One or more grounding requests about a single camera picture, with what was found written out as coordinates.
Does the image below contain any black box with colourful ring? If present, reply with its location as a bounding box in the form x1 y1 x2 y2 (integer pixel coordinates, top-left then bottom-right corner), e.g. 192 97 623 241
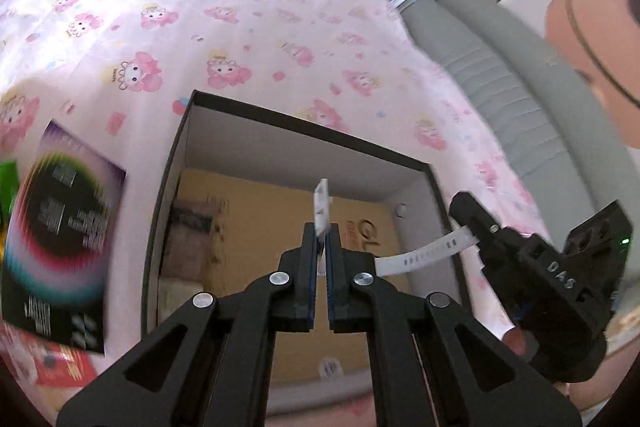
1 121 126 353

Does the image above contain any yellow card inside box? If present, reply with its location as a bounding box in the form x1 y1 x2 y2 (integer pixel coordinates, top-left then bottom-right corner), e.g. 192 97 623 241
162 168 404 383

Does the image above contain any pink cartoon print bedsheet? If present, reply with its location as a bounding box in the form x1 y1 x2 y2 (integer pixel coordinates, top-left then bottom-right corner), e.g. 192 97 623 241
0 0 551 427

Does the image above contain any red snack packet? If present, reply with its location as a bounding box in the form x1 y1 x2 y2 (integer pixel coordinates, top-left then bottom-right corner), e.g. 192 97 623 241
1 323 96 388

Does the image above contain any grey padded headboard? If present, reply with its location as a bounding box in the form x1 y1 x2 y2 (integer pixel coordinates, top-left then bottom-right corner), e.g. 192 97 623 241
399 0 640 258

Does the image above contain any black open cardboard box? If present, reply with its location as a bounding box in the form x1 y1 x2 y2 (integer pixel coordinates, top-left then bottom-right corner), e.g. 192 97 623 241
142 91 451 426

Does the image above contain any person's right hand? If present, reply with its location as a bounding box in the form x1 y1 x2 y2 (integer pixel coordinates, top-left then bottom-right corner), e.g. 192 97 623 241
502 327 538 360

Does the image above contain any white strap smartwatch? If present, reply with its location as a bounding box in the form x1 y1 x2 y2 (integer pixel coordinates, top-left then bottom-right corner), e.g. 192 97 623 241
314 178 477 277

